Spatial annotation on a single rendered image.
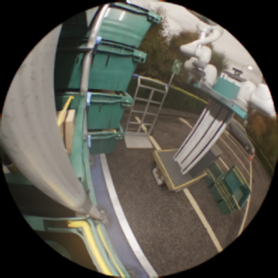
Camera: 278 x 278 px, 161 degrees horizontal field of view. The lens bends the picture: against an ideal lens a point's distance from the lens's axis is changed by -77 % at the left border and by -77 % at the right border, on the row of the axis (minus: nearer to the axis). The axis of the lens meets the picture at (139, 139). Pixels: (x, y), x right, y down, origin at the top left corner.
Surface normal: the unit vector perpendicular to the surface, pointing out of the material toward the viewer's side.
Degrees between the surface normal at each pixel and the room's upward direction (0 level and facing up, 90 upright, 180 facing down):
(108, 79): 91
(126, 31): 93
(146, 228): 0
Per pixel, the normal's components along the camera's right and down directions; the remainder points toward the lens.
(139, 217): 0.27, -0.74
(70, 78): 0.36, 0.74
